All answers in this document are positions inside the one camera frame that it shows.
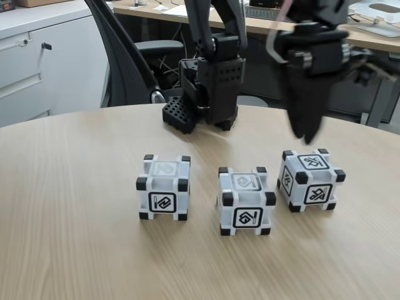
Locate white cube crossed symbol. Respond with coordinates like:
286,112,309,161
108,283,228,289
276,148,347,213

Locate white cube diamond symbol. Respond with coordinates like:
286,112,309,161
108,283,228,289
214,166,278,237

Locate grey round plastic base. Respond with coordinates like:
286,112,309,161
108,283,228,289
236,94,269,109

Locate grey metal desk leg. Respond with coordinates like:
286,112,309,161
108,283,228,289
364,71,394,129

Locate black keyboard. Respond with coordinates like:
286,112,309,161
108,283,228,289
245,6,282,19

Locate white cube lightning symbol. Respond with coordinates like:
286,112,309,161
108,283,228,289
136,154,191,222

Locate black mesh office chair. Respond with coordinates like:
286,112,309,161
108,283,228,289
84,0,185,109

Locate white drawer cabinet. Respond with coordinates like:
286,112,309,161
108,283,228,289
0,0,114,129

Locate brown cardboard box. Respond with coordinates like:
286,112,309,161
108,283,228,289
18,0,60,9

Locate pale wrist cable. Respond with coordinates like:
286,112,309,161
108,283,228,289
265,0,296,65

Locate tangled grey cables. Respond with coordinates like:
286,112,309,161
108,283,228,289
157,56,184,88

